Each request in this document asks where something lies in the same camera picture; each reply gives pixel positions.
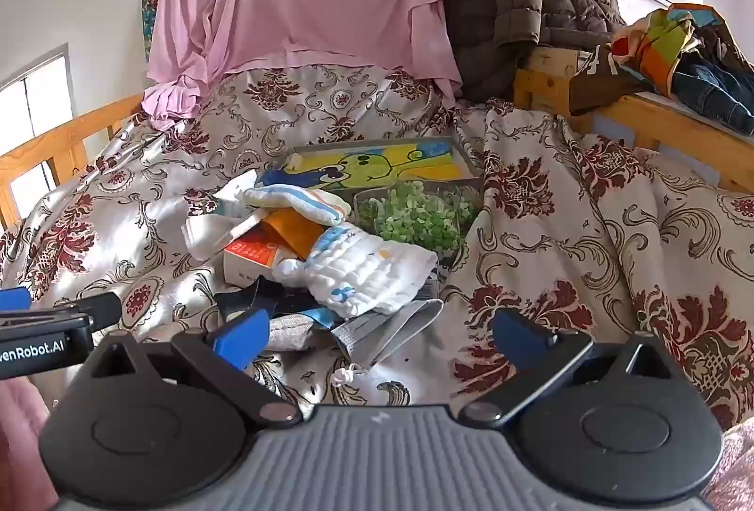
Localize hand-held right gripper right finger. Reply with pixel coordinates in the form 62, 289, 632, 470
458, 309, 678, 428

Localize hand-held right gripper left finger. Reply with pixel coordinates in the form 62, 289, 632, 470
85, 309, 304, 428

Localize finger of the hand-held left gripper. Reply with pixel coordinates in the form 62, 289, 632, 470
0, 286, 32, 313
35, 292, 123, 328

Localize small grey sock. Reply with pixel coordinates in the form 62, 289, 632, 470
268, 311, 322, 353

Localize black cloth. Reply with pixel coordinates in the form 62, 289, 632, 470
213, 276, 336, 320

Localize orange white box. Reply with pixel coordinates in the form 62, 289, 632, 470
222, 225, 307, 291

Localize orange plastic object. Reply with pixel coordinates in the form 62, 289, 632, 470
259, 209, 328, 260

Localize long grey sock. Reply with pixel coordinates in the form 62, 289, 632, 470
330, 299, 445, 365

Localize white quilted cloth blue print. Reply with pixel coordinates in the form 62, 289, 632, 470
272, 222, 440, 316

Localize white teal sock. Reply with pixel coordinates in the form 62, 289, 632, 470
215, 174, 263, 220

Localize grey tray with cartoon picture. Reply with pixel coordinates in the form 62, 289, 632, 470
259, 134, 489, 253

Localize pink fleece garment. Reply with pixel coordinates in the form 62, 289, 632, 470
0, 373, 754, 511

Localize floral satin blanket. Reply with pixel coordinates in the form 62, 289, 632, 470
0, 64, 754, 430

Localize clear container of green plant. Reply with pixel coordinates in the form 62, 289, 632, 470
353, 180, 481, 259

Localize window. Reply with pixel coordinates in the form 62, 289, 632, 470
0, 45, 77, 229

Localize brown printed cloth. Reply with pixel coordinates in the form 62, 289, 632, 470
568, 45, 655, 116

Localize blue jeans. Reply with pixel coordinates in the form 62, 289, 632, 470
672, 57, 754, 135

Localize wooden bed rail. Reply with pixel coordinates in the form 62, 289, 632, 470
0, 93, 145, 229

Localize teal wall poster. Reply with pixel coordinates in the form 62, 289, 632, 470
140, 0, 163, 61

